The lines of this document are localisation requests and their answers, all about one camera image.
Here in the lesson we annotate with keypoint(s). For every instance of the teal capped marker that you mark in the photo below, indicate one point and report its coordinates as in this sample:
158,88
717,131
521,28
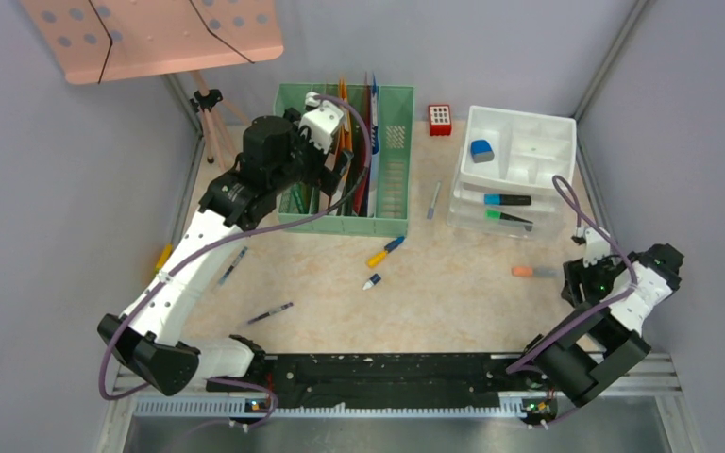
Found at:
497,199

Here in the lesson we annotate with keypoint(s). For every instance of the yellow dropper bottle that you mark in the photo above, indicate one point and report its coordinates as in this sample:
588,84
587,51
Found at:
377,259

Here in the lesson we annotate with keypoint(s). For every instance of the green capped highlighter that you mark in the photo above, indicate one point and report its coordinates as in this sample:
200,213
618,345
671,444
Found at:
509,220

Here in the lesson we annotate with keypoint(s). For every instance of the yellow green clamp tool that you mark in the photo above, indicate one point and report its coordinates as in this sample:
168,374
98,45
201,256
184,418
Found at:
163,257

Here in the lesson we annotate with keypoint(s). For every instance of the blue eraser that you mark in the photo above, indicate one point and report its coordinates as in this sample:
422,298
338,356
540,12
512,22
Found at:
481,151

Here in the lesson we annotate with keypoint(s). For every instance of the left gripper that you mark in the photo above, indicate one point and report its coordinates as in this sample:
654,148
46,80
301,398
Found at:
322,176

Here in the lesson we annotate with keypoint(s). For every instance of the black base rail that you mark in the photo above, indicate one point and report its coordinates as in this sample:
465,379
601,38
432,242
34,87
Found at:
405,383

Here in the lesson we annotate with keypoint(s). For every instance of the lavender capped marker pen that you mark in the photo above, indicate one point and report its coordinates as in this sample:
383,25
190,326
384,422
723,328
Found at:
434,199

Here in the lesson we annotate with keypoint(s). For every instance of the pink lamp stand pole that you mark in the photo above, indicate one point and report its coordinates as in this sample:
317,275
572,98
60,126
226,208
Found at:
214,128

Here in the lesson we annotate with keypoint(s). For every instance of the dark pen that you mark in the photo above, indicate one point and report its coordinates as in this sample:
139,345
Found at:
269,313
233,265

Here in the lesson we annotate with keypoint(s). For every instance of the clear plastic drawer unit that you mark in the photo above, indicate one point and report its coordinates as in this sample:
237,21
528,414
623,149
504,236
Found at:
530,149

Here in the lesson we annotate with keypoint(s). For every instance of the orange capped highlighter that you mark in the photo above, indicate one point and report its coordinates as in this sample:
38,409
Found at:
534,272

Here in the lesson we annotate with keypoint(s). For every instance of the pink perforated lamp panel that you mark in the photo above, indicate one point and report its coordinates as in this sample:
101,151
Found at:
108,40

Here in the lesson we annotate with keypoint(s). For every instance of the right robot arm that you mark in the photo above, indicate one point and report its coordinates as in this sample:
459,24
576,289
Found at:
604,340

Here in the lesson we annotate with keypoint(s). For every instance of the green file rack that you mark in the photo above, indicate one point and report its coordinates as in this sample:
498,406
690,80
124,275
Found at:
396,105

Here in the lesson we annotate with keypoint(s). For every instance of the red small box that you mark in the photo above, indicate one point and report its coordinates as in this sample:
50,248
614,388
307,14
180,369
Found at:
440,121

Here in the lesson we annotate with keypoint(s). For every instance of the red translucent file folder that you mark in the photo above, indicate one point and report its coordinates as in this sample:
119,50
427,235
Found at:
359,205

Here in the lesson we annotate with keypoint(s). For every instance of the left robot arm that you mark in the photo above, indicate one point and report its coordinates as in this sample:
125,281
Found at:
277,153

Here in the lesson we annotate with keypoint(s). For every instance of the orange file folder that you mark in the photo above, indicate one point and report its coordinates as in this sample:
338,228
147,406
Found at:
345,141

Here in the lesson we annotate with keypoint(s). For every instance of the black lamp clamp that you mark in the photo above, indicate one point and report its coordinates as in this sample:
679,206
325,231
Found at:
206,101

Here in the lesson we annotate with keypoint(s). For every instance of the green children's book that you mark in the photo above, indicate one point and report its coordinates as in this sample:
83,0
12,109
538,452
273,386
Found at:
298,200

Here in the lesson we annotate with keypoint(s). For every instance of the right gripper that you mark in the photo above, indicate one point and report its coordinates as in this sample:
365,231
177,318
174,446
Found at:
577,273

